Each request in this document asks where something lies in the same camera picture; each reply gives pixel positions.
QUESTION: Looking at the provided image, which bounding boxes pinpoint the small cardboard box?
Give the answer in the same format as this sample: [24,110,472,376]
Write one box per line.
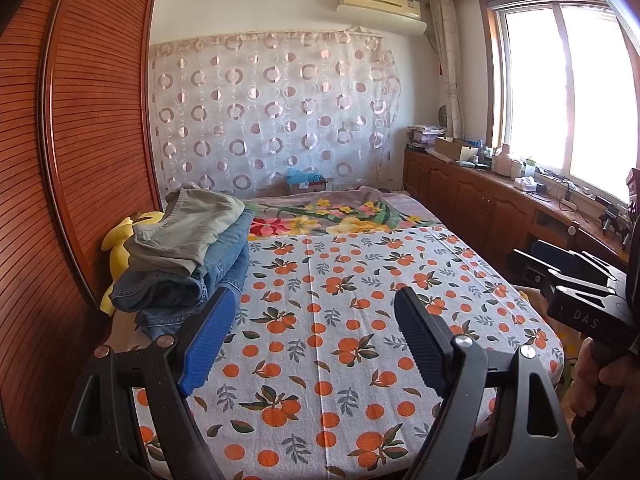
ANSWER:
[287,177,328,195]

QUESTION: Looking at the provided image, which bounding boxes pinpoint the low wooden cabinet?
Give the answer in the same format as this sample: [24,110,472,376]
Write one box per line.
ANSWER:
[402,145,631,281]

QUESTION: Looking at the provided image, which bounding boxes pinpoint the sheer circle-patterned curtain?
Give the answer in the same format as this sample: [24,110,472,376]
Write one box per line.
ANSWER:
[149,30,403,198]

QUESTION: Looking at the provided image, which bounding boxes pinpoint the person's dark clothing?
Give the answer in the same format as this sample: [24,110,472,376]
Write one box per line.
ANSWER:
[570,405,640,480]

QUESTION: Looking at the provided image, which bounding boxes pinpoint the stack of papers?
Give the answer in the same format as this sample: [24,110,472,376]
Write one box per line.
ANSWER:
[406,124,448,149]

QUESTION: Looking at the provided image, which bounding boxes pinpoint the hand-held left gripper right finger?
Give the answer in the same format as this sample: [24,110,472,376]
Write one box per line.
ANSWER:
[394,286,576,480]

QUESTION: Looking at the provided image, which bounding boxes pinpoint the folded blue jeans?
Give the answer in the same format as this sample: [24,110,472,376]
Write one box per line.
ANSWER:
[110,210,256,312]
[135,245,251,343]

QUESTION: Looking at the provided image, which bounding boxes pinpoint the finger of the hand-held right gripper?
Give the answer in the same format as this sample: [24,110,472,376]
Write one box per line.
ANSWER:
[531,240,624,282]
[506,248,617,299]

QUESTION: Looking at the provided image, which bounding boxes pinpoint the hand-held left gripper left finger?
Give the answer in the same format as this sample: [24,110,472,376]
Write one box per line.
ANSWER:
[57,286,237,480]

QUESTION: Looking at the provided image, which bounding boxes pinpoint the khaki pants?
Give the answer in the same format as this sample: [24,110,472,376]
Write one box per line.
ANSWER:
[124,187,246,278]

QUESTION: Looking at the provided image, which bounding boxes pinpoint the person's right hand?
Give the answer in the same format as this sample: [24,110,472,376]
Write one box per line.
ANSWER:
[570,339,640,407]

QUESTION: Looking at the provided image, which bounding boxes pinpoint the white window drape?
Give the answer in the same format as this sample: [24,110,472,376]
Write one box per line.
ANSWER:
[429,0,466,138]

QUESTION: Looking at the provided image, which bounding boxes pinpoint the blue plastic bag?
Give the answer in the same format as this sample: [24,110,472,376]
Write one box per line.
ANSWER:
[286,167,323,186]

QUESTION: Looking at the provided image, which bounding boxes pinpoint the pink floral blanket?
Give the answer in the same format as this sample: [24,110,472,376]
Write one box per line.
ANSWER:
[242,186,443,238]

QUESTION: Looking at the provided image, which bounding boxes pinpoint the orange fruit print bed sheet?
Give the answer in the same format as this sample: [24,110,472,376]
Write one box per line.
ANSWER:
[107,225,566,480]

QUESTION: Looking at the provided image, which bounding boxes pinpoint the wood-framed window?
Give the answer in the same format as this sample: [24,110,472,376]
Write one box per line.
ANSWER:
[477,0,640,211]

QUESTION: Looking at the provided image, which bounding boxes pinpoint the dark horse figurine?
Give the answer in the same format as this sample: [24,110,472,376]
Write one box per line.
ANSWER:
[597,200,631,238]

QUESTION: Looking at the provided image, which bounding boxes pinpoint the yellow plush toy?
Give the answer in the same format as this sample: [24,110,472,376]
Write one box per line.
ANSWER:
[100,211,166,316]

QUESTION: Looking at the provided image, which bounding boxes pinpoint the open flat cardboard box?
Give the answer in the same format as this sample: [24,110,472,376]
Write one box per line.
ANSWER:
[434,136,478,163]

